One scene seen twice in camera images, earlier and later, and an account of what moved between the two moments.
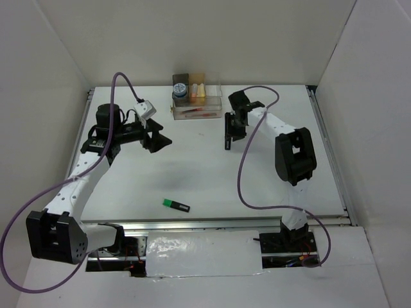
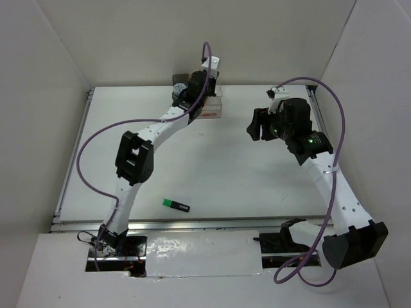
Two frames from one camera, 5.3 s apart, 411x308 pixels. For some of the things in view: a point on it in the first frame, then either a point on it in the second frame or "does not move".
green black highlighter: [176, 205] does not move
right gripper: [228, 131] → [261, 117]
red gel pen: [203, 115] does not move
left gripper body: [132, 132] → [210, 86]
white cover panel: [172, 254] does not move
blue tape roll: [179, 89] does not move
